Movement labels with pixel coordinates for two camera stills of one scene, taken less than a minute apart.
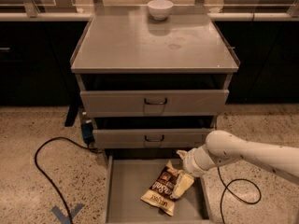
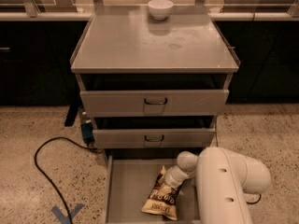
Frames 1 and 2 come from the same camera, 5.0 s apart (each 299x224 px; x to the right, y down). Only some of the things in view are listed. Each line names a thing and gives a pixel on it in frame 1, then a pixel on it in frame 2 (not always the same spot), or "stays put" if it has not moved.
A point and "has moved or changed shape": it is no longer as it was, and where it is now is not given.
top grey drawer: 154,103 stays put
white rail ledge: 87,16 stays put
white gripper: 191,163 → 171,180
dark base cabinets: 35,62 stays put
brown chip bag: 159,193 has moved or changed shape
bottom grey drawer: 131,174 stays put
